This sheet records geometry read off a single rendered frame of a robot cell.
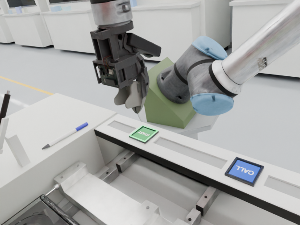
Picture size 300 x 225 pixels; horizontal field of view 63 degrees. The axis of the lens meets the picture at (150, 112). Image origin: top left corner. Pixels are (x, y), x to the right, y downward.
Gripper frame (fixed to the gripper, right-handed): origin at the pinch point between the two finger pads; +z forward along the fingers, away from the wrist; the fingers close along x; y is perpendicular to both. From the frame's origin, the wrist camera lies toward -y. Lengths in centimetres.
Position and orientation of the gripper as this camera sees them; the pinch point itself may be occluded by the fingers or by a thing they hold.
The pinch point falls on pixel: (138, 106)
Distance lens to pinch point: 59.3
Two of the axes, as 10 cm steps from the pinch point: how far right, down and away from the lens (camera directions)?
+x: 7.6, 2.2, -6.0
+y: -6.3, 4.6, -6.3
